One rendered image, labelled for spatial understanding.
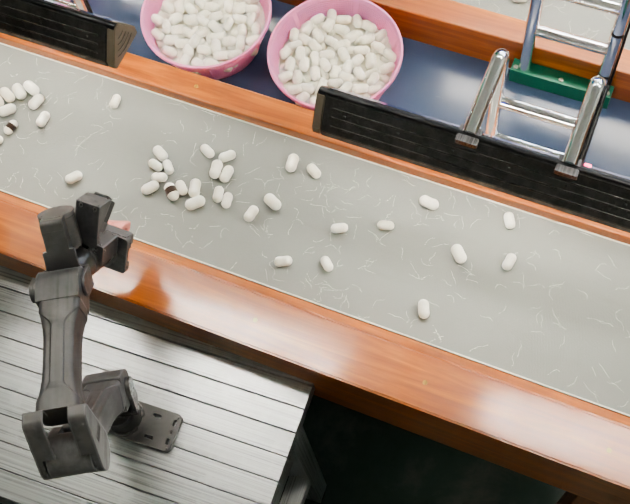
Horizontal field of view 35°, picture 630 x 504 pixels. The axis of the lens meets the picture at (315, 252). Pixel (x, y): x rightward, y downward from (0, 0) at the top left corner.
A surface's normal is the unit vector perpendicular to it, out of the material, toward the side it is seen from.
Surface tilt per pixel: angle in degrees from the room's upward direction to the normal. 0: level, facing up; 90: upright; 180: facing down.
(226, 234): 0
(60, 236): 46
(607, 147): 0
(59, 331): 10
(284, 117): 0
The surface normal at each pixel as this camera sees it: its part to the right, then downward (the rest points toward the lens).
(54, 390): -0.11, -0.54
